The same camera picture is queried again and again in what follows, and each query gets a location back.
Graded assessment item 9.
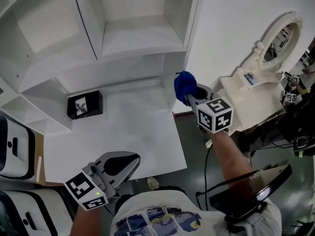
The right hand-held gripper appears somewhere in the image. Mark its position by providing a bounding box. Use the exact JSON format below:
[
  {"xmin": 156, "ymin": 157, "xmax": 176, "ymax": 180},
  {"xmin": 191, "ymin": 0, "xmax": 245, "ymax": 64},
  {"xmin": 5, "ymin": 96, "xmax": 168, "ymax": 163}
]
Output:
[{"xmin": 184, "ymin": 82, "xmax": 234, "ymax": 136}]

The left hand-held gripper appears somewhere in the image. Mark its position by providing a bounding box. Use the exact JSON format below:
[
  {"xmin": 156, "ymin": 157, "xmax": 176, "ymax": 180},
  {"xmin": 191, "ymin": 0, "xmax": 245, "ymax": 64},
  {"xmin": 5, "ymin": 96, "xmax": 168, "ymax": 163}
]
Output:
[{"xmin": 64, "ymin": 150, "xmax": 141, "ymax": 211}]

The blue wiping cloth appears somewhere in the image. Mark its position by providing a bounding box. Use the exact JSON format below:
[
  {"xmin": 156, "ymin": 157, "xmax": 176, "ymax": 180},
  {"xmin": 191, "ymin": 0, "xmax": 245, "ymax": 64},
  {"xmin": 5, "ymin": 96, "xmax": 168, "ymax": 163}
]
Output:
[{"xmin": 173, "ymin": 70, "xmax": 197, "ymax": 106}]

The white shelf cabinet desk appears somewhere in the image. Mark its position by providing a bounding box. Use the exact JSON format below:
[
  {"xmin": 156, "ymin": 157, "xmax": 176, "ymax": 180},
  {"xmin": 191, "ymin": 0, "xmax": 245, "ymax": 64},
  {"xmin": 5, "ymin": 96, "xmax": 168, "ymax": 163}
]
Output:
[{"xmin": 0, "ymin": 0, "xmax": 205, "ymax": 136}]

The person's left forearm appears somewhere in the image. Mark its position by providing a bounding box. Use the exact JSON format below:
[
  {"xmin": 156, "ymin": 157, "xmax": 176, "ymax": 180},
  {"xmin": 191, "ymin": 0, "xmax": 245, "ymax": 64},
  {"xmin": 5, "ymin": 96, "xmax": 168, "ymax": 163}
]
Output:
[{"xmin": 71, "ymin": 203, "xmax": 106, "ymax": 236}]

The cream dressing table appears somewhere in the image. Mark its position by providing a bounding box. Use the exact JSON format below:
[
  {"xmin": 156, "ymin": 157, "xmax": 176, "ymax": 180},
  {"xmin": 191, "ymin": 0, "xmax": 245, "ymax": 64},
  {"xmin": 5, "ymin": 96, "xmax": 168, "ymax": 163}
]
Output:
[{"xmin": 206, "ymin": 70, "xmax": 288, "ymax": 148}]

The small blue and white box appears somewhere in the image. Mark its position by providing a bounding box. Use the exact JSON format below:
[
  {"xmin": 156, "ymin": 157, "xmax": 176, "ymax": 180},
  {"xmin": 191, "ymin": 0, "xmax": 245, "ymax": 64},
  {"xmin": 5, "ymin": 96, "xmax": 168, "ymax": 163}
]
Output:
[{"xmin": 243, "ymin": 73, "xmax": 259, "ymax": 85}]

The person's white shoe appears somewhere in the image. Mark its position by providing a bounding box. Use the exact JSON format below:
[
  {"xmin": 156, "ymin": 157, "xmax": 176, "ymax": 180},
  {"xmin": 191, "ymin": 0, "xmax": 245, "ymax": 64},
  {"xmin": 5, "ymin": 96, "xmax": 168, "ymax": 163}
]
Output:
[{"xmin": 147, "ymin": 177, "xmax": 159, "ymax": 191}]

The brown cardboard box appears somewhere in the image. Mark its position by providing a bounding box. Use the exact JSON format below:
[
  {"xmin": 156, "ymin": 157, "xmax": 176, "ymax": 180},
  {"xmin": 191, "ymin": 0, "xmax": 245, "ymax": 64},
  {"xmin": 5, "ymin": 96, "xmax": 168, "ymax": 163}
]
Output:
[{"xmin": 34, "ymin": 131, "xmax": 64, "ymax": 186}]

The person's white printed shirt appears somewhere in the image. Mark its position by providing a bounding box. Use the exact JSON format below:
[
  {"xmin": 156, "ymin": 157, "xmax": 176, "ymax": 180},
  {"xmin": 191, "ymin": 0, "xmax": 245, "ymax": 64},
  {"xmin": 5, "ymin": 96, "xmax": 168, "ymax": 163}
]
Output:
[{"xmin": 109, "ymin": 189, "xmax": 283, "ymax": 236}]

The black box with picture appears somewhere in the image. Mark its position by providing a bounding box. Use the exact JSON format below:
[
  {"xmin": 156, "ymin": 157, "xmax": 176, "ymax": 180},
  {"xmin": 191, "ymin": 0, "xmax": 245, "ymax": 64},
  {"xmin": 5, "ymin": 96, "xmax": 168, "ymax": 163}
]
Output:
[{"xmin": 67, "ymin": 90, "xmax": 103, "ymax": 120}]

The black chest rig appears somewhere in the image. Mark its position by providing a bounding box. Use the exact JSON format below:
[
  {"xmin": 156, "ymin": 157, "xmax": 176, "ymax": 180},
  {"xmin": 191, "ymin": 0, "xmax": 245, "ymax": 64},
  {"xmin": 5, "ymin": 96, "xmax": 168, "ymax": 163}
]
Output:
[{"xmin": 209, "ymin": 160, "xmax": 293, "ymax": 226}]

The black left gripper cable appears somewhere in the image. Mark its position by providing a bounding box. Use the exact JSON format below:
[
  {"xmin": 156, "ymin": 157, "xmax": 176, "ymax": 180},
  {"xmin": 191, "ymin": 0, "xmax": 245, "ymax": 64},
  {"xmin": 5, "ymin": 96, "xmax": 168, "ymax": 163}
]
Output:
[{"xmin": 104, "ymin": 204, "xmax": 116, "ymax": 217}]

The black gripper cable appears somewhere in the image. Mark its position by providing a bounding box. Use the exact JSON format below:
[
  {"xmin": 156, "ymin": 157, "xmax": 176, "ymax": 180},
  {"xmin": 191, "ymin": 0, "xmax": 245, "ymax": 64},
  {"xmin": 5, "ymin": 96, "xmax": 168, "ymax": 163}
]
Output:
[
  {"xmin": 104, "ymin": 204, "xmax": 116, "ymax": 217},
  {"xmin": 195, "ymin": 145, "xmax": 212, "ymax": 211}
]

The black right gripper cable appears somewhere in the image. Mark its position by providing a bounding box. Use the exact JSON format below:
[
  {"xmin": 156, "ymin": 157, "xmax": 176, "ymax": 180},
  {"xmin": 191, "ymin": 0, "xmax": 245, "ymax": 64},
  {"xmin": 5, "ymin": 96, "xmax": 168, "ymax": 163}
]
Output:
[{"xmin": 195, "ymin": 145, "xmax": 212, "ymax": 211}]

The oval mirror with cream frame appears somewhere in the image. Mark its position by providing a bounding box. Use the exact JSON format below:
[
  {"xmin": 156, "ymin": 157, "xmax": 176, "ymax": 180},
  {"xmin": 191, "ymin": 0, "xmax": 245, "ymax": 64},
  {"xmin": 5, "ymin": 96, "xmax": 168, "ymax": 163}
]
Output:
[{"xmin": 236, "ymin": 11, "xmax": 303, "ymax": 90}]

